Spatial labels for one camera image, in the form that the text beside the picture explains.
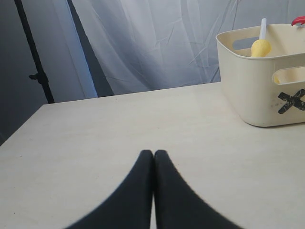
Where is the cream bin marked X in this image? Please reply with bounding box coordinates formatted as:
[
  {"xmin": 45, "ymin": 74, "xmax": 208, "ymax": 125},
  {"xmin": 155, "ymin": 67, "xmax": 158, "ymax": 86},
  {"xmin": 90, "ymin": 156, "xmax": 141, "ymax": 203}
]
[{"xmin": 216, "ymin": 24, "xmax": 305, "ymax": 127}]

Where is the whole rubber chicken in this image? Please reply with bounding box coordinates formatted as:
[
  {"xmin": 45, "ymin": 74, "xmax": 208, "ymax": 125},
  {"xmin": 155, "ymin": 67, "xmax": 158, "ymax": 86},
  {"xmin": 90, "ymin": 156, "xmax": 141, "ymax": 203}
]
[{"xmin": 291, "ymin": 16, "xmax": 305, "ymax": 26}]

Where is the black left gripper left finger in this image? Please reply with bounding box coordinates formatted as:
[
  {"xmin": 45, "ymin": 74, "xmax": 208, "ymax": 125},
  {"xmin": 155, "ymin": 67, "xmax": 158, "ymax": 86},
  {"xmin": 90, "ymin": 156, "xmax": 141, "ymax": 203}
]
[{"xmin": 68, "ymin": 150, "xmax": 154, "ymax": 229}]

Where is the broken chicken head neck piece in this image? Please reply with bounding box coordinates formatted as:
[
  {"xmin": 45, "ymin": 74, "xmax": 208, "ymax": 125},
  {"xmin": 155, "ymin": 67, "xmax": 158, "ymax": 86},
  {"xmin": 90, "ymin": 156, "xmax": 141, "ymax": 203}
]
[{"xmin": 251, "ymin": 18, "xmax": 271, "ymax": 58}]

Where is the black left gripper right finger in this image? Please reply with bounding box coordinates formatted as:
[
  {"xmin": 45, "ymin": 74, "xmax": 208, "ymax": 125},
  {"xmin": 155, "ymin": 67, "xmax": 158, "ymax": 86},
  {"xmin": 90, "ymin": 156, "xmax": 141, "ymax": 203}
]
[{"xmin": 154, "ymin": 150, "xmax": 240, "ymax": 229}]

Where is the black backdrop stand pole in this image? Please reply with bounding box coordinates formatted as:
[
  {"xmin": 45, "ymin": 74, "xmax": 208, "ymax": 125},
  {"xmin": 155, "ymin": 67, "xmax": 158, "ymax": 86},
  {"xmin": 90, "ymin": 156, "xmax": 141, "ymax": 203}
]
[{"xmin": 14, "ymin": 0, "xmax": 55, "ymax": 104}]

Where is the headless rubber chicken body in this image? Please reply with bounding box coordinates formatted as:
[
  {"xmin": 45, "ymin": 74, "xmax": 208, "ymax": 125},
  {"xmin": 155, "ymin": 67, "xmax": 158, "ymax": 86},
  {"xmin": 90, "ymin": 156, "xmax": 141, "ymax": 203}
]
[{"xmin": 274, "ymin": 76, "xmax": 281, "ymax": 84}]

